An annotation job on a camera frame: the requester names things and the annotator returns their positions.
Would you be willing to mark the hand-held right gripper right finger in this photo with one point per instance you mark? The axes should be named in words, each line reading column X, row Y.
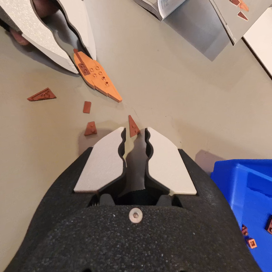
column 170, row 167

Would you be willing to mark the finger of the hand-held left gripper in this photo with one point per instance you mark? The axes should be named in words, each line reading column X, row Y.
column 31, row 25
column 80, row 21

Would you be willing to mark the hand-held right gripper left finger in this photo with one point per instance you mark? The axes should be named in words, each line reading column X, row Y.
column 102, row 165

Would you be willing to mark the orange brick ship hull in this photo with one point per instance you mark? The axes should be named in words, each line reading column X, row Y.
column 91, row 61

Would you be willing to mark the dark red long wedge plate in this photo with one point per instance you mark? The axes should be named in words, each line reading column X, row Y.
column 133, row 127

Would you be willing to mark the dark red triangular wedge plate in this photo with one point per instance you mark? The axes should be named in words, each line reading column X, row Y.
column 42, row 95

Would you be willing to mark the blue plastic bin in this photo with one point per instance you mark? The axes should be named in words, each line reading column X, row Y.
column 255, row 201

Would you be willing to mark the person's left hand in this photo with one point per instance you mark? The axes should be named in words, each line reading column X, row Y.
column 19, row 38

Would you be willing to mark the small dark red wedge plate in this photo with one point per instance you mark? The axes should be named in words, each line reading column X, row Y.
column 91, row 129

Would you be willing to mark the dark red flat tile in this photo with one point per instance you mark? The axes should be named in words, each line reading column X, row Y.
column 87, row 107

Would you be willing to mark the small orange brick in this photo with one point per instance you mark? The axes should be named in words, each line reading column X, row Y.
column 252, row 243

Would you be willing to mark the dark red brick plate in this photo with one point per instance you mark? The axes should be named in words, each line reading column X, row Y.
column 269, row 225

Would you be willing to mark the grey instruction booklet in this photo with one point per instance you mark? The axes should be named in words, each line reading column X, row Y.
column 261, row 6

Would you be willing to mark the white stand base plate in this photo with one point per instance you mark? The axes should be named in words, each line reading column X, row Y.
column 263, row 42

